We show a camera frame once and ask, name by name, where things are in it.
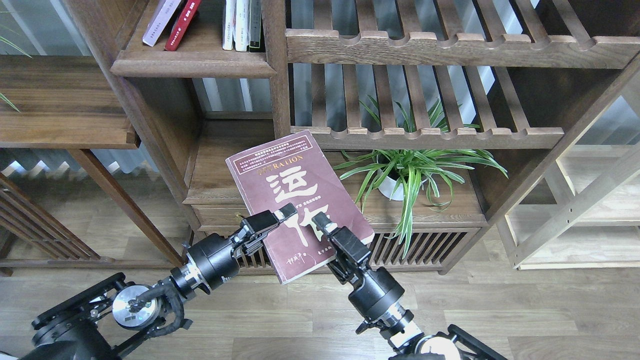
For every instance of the green spider plant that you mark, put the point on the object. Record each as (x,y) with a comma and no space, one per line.
(414,170)

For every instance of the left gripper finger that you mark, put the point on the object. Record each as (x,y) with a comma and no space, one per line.
(284,213)

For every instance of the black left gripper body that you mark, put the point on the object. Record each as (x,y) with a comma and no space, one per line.
(252,232)

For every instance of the white and purple book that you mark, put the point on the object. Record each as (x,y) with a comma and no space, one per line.
(162,15)

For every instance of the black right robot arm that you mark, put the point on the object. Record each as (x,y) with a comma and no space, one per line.
(376,296)

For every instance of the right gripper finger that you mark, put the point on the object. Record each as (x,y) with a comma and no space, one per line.
(324,224)

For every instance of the red paperback book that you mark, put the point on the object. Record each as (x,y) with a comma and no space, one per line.
(189,11)

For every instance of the white plant pot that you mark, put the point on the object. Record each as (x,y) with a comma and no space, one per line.
(391,187)

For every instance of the dark wooden bookshelf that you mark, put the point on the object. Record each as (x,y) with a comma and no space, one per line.
(522,80)

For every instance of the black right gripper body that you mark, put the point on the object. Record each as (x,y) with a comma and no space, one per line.
(351,258)

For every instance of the dark green upright book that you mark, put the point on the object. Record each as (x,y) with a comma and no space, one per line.
(255,34)

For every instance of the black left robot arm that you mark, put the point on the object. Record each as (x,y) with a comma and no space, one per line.
(112,318)

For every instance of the maroon book with white characters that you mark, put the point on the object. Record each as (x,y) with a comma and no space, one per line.
(294,170)

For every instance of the white upright book left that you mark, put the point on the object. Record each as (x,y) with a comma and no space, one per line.
(228,24)

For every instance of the slatted wooden rack left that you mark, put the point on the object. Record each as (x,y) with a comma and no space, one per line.
(30,222)

